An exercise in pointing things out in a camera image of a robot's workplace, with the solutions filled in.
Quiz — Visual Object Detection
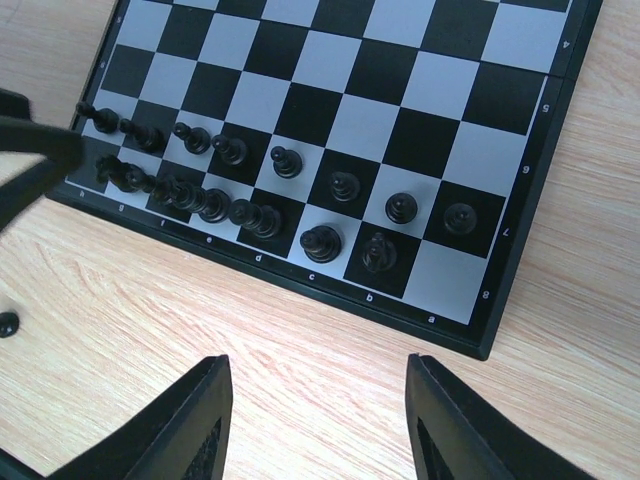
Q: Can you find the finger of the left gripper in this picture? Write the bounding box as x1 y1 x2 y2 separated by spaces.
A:
1 89 83 228

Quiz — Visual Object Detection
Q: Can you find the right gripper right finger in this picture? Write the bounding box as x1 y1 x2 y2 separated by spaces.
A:
405 354 592 479

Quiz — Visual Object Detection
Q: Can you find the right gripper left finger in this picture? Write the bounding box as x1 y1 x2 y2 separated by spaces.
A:
49 355 233 479

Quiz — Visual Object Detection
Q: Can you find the black pawn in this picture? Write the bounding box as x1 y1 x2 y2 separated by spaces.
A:
118 118 164 153
75 101 120 134
443 202 478 236
173 122 211 155
385 192 418 225
211 134 248 166

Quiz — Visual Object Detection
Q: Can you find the black chess piece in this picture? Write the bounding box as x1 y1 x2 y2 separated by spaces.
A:
270 146 303 179
299 225 342 264
330 171 360 203
229 199 283 240
95 155 154 193
150 176 196 210
362 232 397 273
170 182 231 224
0 311 20 339

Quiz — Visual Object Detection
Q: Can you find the black and silver chessboard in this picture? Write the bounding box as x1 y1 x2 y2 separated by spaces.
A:
50 1 601 360

